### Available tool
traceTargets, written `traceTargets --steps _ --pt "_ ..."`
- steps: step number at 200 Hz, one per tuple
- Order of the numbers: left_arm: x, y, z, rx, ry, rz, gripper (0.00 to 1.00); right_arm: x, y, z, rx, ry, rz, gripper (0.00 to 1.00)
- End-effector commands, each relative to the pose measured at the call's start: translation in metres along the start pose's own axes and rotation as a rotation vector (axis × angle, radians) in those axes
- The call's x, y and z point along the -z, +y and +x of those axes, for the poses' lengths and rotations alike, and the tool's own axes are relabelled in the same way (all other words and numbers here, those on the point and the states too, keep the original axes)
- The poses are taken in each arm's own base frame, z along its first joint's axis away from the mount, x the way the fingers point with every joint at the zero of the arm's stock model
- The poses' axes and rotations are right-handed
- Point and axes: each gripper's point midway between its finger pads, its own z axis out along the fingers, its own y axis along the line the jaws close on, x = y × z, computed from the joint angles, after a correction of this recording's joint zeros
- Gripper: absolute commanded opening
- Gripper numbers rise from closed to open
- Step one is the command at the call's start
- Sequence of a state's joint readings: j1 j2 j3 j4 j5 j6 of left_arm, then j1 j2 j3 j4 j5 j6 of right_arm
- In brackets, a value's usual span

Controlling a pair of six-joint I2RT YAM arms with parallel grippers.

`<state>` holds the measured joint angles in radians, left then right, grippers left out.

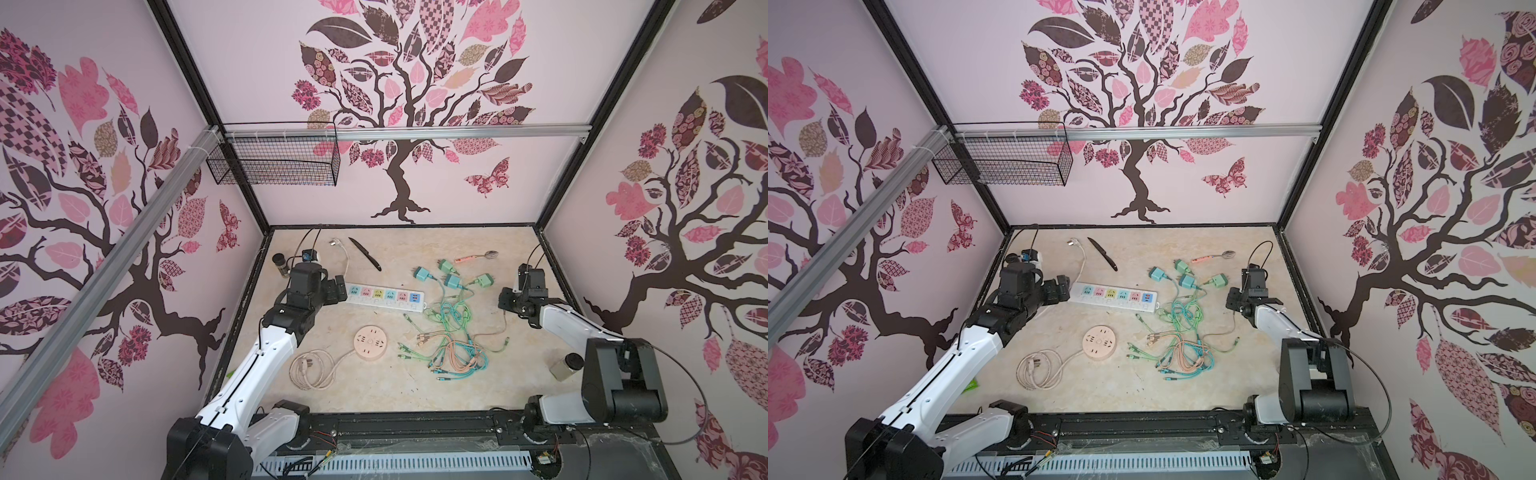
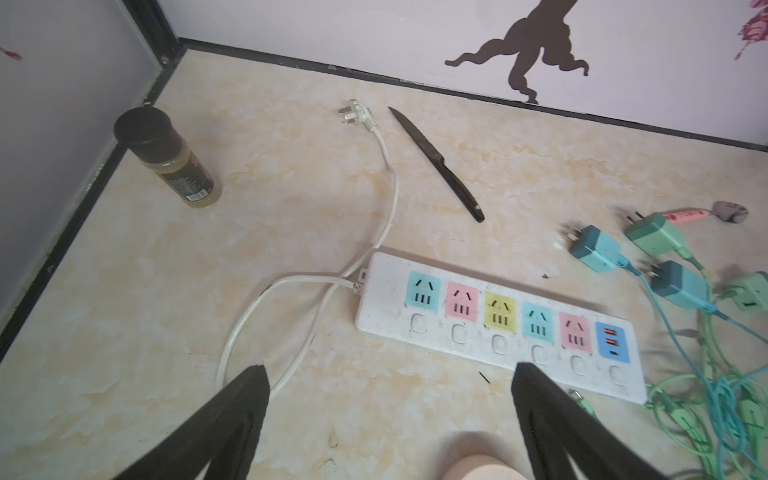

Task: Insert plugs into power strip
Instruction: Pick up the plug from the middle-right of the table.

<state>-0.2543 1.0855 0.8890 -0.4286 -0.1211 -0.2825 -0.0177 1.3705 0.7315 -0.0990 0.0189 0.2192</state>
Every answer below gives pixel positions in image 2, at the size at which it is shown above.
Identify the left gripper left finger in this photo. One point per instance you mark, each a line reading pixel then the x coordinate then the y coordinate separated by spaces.
pixel 219 440

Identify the pink handled spoon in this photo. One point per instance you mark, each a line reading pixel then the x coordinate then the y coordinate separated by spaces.
pixel 728 212

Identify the white multicolour power strip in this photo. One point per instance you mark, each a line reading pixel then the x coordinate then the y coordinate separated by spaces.
pixel 474 319

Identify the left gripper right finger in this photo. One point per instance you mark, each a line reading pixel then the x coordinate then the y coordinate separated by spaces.
pixel 560 436

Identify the small green charger plug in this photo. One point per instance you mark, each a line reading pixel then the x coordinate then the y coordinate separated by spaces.
pixel 748 292

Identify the black knife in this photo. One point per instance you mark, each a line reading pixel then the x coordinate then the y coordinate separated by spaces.
pixel 438 161

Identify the round pink power strip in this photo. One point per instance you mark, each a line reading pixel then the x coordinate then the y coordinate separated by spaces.
pixel 481 467

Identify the teal charger plug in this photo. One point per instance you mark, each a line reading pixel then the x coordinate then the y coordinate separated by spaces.
pixel 595 249
pixel 680 286

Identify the black cap spice bottle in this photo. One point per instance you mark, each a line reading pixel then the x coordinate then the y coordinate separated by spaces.
pixel 149 133

